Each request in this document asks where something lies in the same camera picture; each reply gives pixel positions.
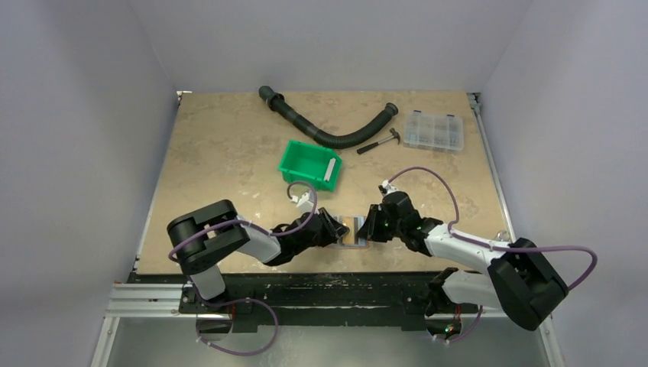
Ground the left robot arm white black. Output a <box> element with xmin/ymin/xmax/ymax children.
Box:
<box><xmin>167</xmin><ymin>200</ymin><xmax>350</xmax><ymax>313</ymax></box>

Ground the white card in bin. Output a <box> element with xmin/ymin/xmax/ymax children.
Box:
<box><xmin>323</xmin><ymin>158</ymin><xmax>337</xmax><ymax>182</ymax></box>

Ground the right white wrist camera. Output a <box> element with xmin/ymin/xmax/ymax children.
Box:
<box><xmin>378</xmin><ymin>180</ymin><xmax>399</xmax><ymax>196</ymax></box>

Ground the silver wrench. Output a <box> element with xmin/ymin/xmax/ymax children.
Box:
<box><xmin>494</xmin><ymin>230</ymin><xmax>510</xmax><ymax>242</ymax></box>

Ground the black corrugated hose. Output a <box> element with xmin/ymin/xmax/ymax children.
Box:
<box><xmin>258</xmin><ymin>85</ymin><xmax>400</xmax><ymax>151</ymax></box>

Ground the green plastic bin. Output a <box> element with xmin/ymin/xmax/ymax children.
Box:
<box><xmin>277</xmin><ymin>140</ymin><xmax>342</xmax><ymax>192</ymax></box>

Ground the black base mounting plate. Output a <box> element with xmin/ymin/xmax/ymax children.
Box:
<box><xmin>178</xmin><ymin>272</ymin><xmax>479</xmax><ymax>336</ymax></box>

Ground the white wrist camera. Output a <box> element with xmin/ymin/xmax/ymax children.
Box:
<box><xmin>378</xmin><ymin>180</ymin><xmax>399</xmax><ymax>196</ymax></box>
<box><xmin>290</xmin><ymin>191</ymin><xmax>317</xmax><ymax>213</ymax></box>

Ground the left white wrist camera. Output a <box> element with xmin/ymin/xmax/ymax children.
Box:
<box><xmin>290</xmin><ymin>191</ymin><xmax>317</xmax><ymax>213</ymax></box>

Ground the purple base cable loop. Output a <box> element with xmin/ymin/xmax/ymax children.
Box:
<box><xmin>195</xmin><ymin>297</ymin><xmax>280</xmax><ymax>356</ymax></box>

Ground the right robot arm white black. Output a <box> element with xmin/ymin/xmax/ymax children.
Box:
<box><xmin>357</xmin><ymin>191</ymin><xmax>569</xmax><ymax>330</ymax></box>

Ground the clear plastic organizer box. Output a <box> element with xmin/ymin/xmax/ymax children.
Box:
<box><xmin>402</xmin><ymin>110</ymin><xmax>465</xmax><ymax>153</ymax></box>

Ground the small black-handled hammer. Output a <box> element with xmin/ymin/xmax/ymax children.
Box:
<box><xmin>356</xmin><ymin>128</ymin><xmax>401</xmax><ymax>154</ymax></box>

